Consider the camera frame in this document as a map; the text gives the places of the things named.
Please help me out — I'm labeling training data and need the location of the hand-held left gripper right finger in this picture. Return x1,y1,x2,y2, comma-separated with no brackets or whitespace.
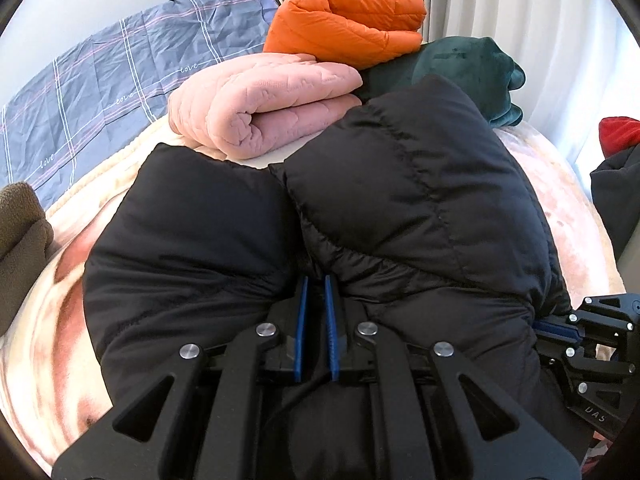
324,274,592,480

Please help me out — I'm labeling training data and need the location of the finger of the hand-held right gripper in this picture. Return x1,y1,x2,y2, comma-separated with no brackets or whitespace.
536,341,632,380
534,295,640,342

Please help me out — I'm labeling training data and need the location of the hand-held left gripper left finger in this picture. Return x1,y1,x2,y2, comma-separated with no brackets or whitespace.
52,275,312,480

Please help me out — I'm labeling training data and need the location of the black puffer jacket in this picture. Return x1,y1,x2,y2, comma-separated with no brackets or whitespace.
82,74,591,480

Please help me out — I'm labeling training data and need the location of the dark hanging garment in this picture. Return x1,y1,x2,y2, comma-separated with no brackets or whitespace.
589,144,640,263

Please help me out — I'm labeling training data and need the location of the red cloth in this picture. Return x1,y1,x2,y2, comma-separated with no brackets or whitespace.
599,116,640,157

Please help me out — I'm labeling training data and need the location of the pink quilted garment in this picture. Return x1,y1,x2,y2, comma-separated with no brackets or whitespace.
167,52,365,161

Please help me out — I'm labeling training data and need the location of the pink cream fleece blanket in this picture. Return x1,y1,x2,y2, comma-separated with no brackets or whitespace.
0,119,626,473

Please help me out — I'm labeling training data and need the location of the teal fleece garment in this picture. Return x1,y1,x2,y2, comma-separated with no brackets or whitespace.
357,35,527,130

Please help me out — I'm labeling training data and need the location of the brown fleece cloth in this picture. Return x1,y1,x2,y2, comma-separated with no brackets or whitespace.
0,181,55,337

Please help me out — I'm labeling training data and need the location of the white sheer curtain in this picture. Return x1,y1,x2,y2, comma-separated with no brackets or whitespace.
422,0,640,171

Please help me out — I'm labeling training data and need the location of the orange puffer jacket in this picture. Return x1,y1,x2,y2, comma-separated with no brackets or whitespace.
262,0,427,71

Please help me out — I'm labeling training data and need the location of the blue plaid bedsheet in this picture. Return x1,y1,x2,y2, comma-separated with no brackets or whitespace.
0,0,281,211

